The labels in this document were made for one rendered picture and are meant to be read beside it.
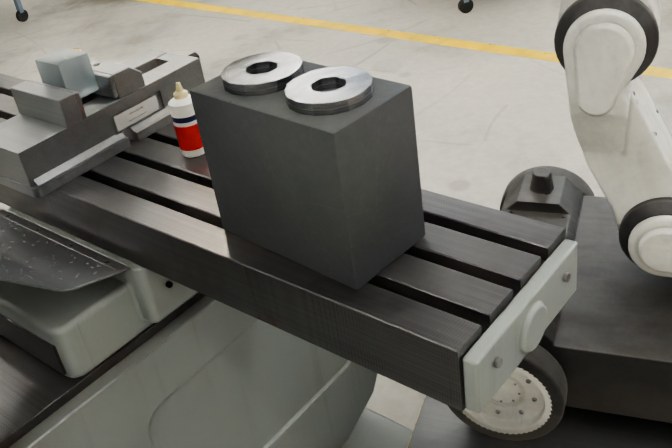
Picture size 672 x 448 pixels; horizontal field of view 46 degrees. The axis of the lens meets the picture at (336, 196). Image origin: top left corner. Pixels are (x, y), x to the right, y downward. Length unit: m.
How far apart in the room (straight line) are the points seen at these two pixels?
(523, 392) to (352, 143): 0.69
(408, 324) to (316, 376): 0.76
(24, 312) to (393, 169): 0.57
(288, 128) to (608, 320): 0.76
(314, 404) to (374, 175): 0.82
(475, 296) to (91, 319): 0.53
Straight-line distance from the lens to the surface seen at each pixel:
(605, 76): 1.21
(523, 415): 1.39
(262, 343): 1.38
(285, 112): 0.80
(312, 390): 1.55
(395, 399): 2.05
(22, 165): 1.17
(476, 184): 2.83
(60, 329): 1.10
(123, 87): 1.24
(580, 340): 1.35
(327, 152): 0.76
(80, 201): 1.15
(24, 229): 1.26
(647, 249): 1.35
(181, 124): 1.14
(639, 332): 1.37
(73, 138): 1.20
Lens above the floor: 1.47
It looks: 31 degrees down
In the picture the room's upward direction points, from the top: 9 degrees counter-clockwise
